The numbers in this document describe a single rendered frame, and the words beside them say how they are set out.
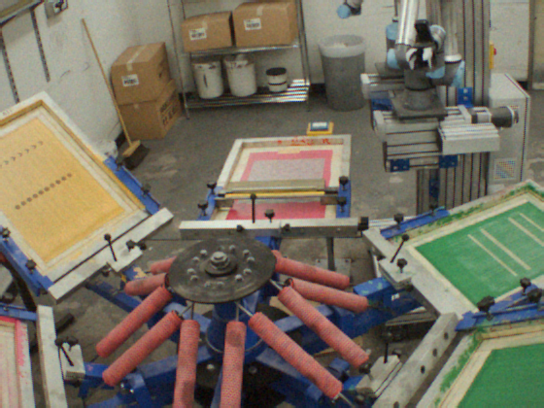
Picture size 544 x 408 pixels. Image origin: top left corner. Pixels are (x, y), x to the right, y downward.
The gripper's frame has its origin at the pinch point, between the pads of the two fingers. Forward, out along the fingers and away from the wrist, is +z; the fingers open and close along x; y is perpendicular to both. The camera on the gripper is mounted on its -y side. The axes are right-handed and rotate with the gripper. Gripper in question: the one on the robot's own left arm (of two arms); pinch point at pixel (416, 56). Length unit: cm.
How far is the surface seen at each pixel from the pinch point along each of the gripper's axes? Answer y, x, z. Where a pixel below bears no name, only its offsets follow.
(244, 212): 61, 83, 1
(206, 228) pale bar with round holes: 52, 84, 26
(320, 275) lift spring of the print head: 51, 27, 50
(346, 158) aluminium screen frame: 62, 55, -47
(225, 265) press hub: 29, 39, 75
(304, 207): 64, 61, -9
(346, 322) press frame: 64, 18, 56
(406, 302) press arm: 74, 6, 33
